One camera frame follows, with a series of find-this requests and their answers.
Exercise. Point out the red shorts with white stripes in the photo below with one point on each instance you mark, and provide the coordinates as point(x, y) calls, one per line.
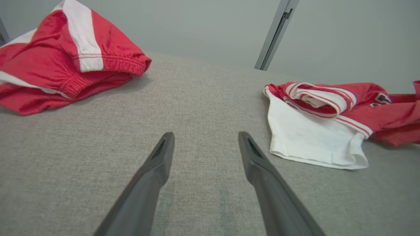
point(39, 65)

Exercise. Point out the grey metal table leg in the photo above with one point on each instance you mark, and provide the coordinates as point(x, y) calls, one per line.
point(3, 32)

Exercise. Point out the red and white shirt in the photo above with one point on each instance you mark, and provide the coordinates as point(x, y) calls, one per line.
point(311, 137)

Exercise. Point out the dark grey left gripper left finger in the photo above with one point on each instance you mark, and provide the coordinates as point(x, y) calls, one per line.
point(141, 196)

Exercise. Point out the grey partition post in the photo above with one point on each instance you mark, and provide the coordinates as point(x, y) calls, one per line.
point(274, 32)

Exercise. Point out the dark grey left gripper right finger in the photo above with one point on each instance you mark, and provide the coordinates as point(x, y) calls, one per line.
point(279, 203)

